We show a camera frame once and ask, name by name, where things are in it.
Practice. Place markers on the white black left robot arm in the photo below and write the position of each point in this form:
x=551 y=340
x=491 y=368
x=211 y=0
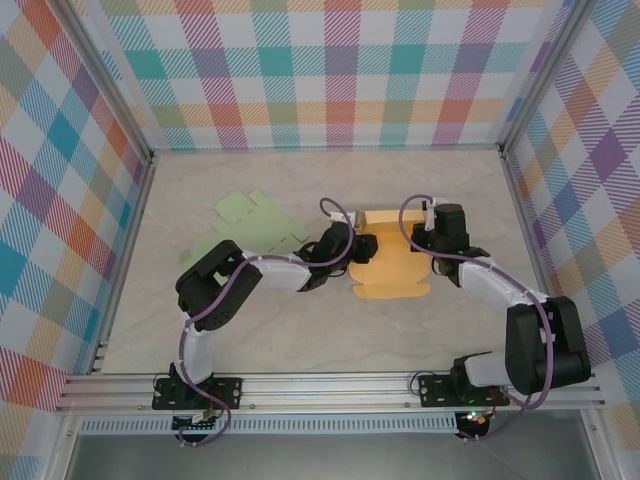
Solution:
x=280 y=275

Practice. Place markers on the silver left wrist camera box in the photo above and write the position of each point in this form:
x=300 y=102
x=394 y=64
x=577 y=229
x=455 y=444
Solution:
x=357 y=220

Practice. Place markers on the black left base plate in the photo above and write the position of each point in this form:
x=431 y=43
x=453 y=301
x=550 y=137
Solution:
x=227 y=390

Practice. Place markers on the thin aluminium wall rail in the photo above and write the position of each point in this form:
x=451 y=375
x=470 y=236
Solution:
x=325 y=148

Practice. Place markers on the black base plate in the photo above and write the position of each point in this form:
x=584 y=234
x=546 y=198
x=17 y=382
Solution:
x=435 y=390
x=227 y=390

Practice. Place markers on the left controller circuit board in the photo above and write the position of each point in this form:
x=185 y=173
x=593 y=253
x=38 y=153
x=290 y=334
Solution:
x=197 y=425

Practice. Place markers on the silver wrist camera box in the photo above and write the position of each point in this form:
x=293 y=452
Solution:
x=430 y=215
x=357 y=220

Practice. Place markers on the aluminium mounting rail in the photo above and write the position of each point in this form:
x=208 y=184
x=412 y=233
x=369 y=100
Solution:
x=325 y=390

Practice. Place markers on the aluminium side rail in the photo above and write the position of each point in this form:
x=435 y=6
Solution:
x=126 y=250
x=536 y=250

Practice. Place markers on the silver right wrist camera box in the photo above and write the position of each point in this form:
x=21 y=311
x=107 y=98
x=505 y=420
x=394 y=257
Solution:
x=430 y=215

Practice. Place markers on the green paper box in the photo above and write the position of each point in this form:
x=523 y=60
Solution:
x=250 y=225

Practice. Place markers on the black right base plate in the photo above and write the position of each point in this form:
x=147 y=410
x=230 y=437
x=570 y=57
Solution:
x=435 y=390

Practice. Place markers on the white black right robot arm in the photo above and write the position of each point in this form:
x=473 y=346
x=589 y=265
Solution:
x=565 y=360

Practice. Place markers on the controller circuit board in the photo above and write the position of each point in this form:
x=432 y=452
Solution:
x=475 y=419
x=197 y=425

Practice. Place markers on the aluminium frame leg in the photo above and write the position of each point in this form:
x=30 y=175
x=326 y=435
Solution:
x=597 y=450
x=62 y=450

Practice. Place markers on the grey metal shelf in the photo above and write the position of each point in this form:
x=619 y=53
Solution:
x=325 y=460

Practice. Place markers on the right controller circuit board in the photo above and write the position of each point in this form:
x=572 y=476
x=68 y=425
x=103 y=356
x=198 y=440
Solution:
x=475 y=419

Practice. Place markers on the aluminium frame post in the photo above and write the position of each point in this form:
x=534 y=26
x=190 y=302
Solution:
x=111 y=80
x=546 y=75

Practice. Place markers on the orange paper box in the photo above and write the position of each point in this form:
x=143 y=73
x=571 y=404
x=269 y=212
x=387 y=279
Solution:
x=390 y=270

